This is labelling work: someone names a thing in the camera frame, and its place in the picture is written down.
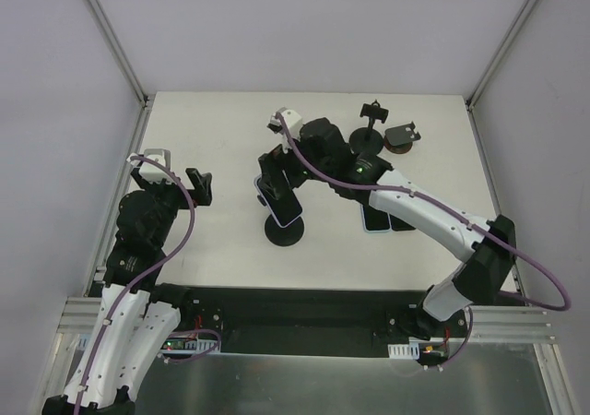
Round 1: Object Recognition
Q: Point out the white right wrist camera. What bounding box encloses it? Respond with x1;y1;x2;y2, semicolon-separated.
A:
266;107;303;138

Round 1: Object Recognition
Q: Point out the brown base phone stand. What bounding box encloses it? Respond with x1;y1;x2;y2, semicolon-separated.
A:
383;122;421;155

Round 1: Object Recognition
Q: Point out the aluminium frame post right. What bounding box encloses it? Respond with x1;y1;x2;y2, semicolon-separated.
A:
464;0;560;112

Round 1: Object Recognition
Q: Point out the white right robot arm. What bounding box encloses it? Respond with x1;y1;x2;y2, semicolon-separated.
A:
254;109;515;340

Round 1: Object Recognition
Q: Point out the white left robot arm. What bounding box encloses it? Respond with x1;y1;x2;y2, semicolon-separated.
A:
41;164;212;414

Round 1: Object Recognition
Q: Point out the black clamp phone stand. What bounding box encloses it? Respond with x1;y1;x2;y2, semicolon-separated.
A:
348;100;389;155

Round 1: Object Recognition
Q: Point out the lavender smartphone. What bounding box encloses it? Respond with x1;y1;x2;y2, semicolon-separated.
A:
254;175;303;229

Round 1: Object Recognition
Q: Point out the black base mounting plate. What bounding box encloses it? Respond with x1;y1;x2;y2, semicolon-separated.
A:
87;286;526;357

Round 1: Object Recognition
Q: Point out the black cased smartphone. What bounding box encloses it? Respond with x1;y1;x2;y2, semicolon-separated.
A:
389;215;415;231

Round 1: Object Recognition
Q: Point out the aluminium frame post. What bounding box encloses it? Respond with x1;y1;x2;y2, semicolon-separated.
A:
464;0;560;112
68;0;155;108

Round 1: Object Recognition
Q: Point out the aluminium front rail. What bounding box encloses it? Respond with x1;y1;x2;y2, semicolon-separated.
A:
57;294;559;345

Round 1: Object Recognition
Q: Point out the aluminium frame post left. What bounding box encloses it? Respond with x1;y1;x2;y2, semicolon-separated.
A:
68;0;155;108

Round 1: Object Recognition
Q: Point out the light blue smartphone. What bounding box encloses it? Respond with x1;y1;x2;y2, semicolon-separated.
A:
361;206;391;232

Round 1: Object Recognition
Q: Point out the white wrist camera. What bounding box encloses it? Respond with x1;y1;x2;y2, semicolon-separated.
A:
126;148;171;184
266;107;303;138

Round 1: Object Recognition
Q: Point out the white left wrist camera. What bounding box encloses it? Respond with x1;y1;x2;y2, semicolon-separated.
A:
126;148;171;184

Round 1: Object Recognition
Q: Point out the black round base phone stand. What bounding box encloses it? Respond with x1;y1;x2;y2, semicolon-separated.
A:
264;216;305;247

